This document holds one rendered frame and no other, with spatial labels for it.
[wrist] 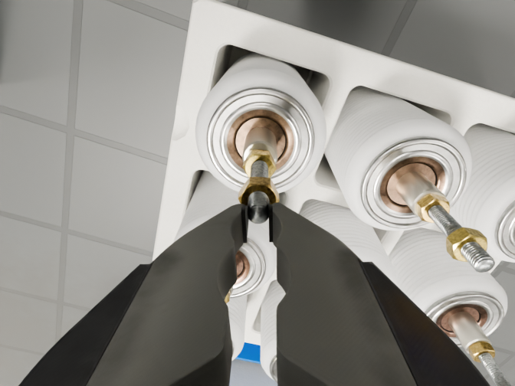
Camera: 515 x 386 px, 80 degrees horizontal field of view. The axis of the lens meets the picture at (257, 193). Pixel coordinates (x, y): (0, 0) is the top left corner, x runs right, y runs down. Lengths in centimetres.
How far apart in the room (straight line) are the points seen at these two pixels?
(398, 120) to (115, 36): 38
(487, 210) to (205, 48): 26
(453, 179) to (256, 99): 16
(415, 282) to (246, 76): 26
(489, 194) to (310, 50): 19
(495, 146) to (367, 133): 13
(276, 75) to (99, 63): 34
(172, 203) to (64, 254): 41
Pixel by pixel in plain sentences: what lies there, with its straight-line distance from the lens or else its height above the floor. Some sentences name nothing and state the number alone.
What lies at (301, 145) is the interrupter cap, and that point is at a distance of 22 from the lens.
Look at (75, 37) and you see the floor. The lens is 53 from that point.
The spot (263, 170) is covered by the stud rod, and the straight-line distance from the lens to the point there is 17.
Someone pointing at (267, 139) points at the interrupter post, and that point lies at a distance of 20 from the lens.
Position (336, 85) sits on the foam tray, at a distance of 29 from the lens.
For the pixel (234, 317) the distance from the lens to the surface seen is 35.
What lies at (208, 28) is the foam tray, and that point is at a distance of 28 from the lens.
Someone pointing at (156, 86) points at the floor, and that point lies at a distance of 49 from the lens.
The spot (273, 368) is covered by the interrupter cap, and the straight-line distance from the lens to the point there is 39.
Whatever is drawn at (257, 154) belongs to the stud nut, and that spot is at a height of 30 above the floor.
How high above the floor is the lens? 46
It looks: 62 degrees down
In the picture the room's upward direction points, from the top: 177 degrees counter-clockwise
